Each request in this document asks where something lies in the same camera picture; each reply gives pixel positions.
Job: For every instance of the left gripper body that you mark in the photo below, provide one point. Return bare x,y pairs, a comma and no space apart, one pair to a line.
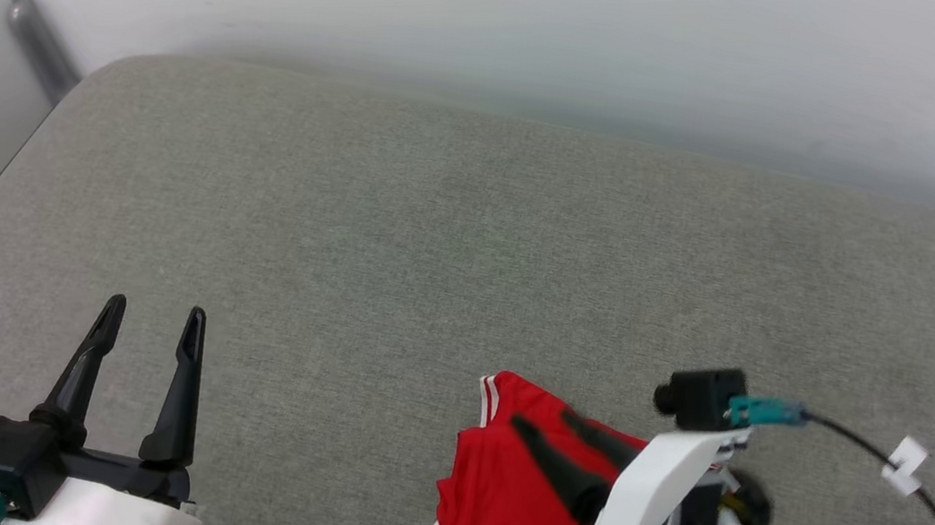
118,515

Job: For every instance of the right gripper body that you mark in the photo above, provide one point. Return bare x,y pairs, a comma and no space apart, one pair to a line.
654,495

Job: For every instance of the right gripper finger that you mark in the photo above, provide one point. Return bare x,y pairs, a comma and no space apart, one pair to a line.
606,448
565,479

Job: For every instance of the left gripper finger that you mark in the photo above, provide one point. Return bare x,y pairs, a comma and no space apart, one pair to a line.
80,392
182,406

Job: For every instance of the red garment with white trim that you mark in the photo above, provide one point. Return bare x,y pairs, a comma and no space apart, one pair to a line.
506,521

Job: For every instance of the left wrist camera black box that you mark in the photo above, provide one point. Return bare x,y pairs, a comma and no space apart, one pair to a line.
8,455

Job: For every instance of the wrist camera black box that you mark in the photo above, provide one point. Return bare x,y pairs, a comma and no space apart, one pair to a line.
8,455
703,397

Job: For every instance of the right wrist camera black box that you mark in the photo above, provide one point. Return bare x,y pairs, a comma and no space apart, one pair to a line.
703,397

